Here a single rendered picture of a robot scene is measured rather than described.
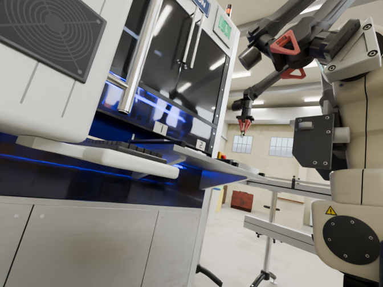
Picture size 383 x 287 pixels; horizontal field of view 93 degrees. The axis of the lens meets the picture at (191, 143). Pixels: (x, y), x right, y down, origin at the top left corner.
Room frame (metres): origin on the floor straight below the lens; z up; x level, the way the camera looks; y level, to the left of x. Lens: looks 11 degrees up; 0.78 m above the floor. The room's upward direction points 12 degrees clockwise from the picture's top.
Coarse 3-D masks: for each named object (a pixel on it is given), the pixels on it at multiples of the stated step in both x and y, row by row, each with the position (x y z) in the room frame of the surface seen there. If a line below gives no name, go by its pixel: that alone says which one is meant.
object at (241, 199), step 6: (234, 192) 7.51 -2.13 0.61; (240, 192) 7.43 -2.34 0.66; (246, 192) 7.99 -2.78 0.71; (234, 198) 7.49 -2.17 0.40; (240, 198) 7.42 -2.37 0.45; (246, 198) 7.34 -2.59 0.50; (252, 198) 7.27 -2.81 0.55; (234, 204) 7.48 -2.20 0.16; (240, 204) 7.41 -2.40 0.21; (246, 204) 7.33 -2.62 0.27; (246, 210) 7.42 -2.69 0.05
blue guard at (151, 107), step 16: (112, 96) 0.79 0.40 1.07; (144, 96) 0.89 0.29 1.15; (112, 112) 0.81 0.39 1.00; (144, 112) 0.91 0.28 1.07; (160, 112) 0.97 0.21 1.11; (176, 112) 1.04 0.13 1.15; (176, 128) 1.06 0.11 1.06; (192, 128) 1.14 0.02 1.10; (208, 128) 1.24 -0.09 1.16; (192, 144) 1.16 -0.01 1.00; (208, 144) 1.26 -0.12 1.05
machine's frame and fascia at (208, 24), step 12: (180, 0) 0.93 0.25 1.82; (192, 12) 1.00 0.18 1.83; (216, 12) 1.13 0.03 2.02; (204, 24) 1.08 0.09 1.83; (216, 36) 1.17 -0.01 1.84; (228, 48) 1.27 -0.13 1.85; (120, 72) 0.79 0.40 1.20; (144, 84) 0.88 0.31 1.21; (156, 96) 0.94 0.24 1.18; (180, 108) 1.06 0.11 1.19; (120, 120) 0.85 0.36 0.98; (204, 120) 1.20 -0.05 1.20
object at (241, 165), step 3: (231, 159) 0.86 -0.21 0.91; (237, 162) 0.87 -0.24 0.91; (240, 162) 0.89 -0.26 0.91; (240, 165) 0.89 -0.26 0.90; (243, 165) 0.91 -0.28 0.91; (246, 165) 0.93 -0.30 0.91; (240, 168) 0.89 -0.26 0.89; (243, 168) 0.91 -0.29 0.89; (246, 168) 0.93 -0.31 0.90; (249, 168) 0.95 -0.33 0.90; (252, 168) 0.97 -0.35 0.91; (252, 171) 0.98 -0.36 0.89; (255, 171) 1.00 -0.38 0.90; (258, 171) 1.02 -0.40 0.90; (258, 174) 1.02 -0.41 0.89
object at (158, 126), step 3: (156, 123) 0.96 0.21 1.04; (159, 123) 0.97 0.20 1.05; (156, 126) 0.97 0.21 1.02; (159, 126) 0.98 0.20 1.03; (165, 126) 1.00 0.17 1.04; (153, 129) 0.96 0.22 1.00; (156, 129) 0.97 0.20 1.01; (159, 129) 0.98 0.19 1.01; (162, 129) 1.00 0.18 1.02; (165, 129) 1.01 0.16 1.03; (156, 132) 0.97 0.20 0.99; (159, 132) 0.98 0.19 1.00; (162, 132) 1.00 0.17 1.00; (165, 132) 1.01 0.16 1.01; (165, 135) 1.01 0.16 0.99
